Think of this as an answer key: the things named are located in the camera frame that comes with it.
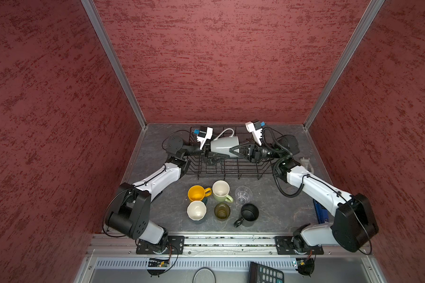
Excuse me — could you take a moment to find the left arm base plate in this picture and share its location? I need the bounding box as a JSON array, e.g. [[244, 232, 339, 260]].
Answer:
[[135, 235, 185, 255]]

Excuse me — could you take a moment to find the black calculator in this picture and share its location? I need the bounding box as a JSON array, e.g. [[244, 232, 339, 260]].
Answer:
[[247, 262, 285, 283]]

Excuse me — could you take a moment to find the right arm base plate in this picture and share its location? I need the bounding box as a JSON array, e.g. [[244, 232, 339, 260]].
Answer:
[[275, 236, 324, 255]]

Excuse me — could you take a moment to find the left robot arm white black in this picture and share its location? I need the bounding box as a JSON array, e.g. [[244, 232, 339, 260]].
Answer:
[[103, 136, 210, 249]]

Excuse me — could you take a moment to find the blue stapler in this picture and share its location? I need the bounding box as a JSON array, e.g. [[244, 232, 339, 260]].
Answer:
[[313, 200, 329, 224]]

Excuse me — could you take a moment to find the round grey disc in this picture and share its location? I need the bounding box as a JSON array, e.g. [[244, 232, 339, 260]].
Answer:
[[192, 268, 216, 283]]

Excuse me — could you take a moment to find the black mug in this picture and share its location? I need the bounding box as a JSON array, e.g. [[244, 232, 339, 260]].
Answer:
[[234, 204, 259, 228]]

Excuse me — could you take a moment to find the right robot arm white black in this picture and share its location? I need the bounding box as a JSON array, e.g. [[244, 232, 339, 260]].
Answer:
[[229, 135, 379, 254]]

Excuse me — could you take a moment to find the yellow mug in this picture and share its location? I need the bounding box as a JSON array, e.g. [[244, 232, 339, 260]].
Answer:
[[188, 185, 212, 202]]

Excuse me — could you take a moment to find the white cup dark green base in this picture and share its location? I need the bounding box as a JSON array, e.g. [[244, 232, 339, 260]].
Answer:
[[187, 200, 207, 221]]

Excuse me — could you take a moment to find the white ceramic mug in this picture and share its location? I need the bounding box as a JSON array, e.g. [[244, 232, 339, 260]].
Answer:
[[210, 128, 240, 158]]

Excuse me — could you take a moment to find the black wire dish rack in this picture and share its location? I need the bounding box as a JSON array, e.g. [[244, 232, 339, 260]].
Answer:
[[187, 126, 275, 179]]

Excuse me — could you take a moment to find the olive green glass cup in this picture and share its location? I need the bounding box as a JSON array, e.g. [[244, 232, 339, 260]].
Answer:
[[214, 203, 231, 221]]

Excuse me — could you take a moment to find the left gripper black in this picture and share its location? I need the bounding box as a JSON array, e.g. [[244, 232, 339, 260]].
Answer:
[[182, 130, 230, 166]]

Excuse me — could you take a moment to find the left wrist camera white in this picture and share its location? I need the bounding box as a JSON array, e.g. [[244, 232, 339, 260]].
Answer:
[[194, 126, 213, 150]]

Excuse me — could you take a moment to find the clear glass tumbler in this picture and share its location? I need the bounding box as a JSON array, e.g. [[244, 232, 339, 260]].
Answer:
[[235, 186, 253, 205]]

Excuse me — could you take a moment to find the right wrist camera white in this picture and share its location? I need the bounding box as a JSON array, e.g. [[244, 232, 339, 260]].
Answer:
[[245, 120, 265, 146]]

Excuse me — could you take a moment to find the white plastic tape dispenser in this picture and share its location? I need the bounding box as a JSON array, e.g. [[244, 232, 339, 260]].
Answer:
[[299, 158, 315, 174]]

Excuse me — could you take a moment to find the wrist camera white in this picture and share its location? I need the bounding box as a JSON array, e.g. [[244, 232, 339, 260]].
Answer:
[[194, 126, 213, 150], [245, 120, 265, 146]]

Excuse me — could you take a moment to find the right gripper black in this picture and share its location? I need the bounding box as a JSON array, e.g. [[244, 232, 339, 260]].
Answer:
[[229, 138, 282, 164]]

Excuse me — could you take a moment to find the cream mug green handle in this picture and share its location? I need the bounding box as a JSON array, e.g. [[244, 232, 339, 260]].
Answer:
[[212, 180, 234, 203]]

